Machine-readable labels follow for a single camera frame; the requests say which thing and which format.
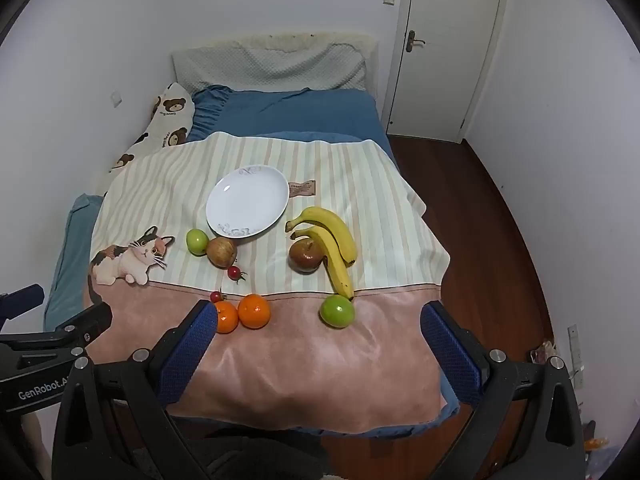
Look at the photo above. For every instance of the cream headboard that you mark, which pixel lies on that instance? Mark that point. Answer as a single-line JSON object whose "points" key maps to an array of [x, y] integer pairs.
{"points": [[300, 37]]}

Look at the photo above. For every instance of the grey dotted pillow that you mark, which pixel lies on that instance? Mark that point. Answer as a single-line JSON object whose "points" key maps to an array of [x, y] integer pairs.
{"points": [[270, 67]]}

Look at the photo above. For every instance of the white door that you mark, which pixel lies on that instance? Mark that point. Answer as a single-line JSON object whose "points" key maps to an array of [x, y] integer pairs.
{"points": [[445, 60]]}

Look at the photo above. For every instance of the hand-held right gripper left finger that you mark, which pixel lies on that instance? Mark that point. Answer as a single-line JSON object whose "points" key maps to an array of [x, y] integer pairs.
{"points": [[187, 355]]}

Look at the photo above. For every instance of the yellow red apple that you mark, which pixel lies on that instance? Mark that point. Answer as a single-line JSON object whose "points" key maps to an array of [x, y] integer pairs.
{"points": [[221, 252]]}

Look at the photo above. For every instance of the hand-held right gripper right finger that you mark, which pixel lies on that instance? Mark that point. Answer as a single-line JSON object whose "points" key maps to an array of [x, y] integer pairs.
{"points": [[452, 355]]}

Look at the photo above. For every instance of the small clutter on floor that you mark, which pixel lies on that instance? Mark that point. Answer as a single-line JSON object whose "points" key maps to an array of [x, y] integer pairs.
{"points": [[544, 352]]}

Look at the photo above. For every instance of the white power strip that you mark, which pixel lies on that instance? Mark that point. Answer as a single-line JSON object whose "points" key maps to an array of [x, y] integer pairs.
{"points": [[576, 355]]}

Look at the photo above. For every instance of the bear print pillow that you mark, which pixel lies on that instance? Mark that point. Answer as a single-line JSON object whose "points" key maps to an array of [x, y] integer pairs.
{"points": [[170, 110]]}

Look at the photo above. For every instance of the dark red apple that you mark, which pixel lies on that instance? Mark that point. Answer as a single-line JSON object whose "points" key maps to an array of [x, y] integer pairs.
{"points": [[305, 258]]}

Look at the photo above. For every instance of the brown blanket label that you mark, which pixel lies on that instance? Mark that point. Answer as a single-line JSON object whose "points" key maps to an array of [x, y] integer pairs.
{"points": [[302, 188]]}

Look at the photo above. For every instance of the red cherry tomato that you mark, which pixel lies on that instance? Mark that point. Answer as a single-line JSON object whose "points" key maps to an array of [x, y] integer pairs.
{"points": [[234, 273], [216, 297]]}

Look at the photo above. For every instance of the blue bed sheet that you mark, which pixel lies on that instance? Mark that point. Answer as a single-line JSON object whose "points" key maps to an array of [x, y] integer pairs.
{"points": [[300, 110]]}

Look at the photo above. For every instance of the yellow banana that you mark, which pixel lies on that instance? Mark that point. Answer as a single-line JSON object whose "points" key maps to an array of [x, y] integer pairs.
{"points": [[336, 230], [336, 271]]}

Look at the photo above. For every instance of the striped cat print blanket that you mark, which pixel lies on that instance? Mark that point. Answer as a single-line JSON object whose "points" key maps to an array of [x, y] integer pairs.
{"points": [[300, 360]]}

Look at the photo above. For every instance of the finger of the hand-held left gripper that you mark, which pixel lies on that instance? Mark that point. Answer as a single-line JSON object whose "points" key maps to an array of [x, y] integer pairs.
{"points": [[80, 325], [22, 296]]}

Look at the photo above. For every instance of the small green apple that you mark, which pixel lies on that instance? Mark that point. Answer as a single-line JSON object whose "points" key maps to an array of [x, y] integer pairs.
{"points": [[337, 311], [197, 241]]}

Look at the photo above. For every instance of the orange tangerine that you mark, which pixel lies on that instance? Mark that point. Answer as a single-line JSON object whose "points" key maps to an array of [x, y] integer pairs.
{"points": [[228, 319], [254, 311]]}

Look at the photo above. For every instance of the white plate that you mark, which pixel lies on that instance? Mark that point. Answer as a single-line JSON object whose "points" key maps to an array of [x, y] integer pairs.
{"points": [[247, 200]]}

